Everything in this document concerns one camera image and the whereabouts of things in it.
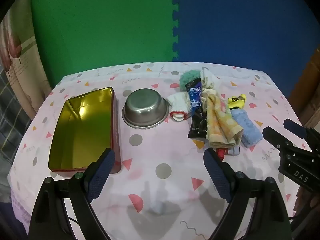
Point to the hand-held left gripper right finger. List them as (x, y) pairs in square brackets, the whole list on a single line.
[(217, 177)]

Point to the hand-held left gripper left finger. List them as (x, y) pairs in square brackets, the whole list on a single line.
[(100, 177)]

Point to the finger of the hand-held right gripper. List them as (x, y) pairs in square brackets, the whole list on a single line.
[(295, 127), (275, 136)]

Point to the light blue towel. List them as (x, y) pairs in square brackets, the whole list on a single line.
[(246, 127)]

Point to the red and gold tin box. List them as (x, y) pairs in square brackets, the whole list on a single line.
[(82, 130)]

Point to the yellow plush toy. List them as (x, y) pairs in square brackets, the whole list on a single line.
[(237, 101)]

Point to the orange yellow towel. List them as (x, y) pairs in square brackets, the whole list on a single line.
[(222, 125)]

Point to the black protein packet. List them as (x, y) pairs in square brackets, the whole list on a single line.
[(197, 120)]

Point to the white sock with red trim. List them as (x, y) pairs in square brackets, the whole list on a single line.
[(178, 102)]

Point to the white towel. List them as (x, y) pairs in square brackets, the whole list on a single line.
[(210, 81)]

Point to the green fluffy puff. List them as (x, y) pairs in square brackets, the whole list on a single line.
[(188, 78)]

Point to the person's right hand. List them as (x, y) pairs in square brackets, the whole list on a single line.
[(300, 200)]

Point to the brown foam mat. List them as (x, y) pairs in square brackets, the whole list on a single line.
[(310, 87)]

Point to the pink patterned tablecloth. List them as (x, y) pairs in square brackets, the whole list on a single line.
[(162, 145)]

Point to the stainless steel bowl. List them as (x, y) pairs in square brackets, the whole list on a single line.
[(145, 107)]

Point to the dark blue cloth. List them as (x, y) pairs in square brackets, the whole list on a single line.
[(10, 220)]

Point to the blue foam mat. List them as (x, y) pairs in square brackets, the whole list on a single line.
[(250, 25)]

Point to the beige leaf print curtain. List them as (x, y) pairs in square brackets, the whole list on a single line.
[(20, 55)]

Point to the green foam mat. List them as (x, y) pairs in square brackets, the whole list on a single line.
[(100, 25)]

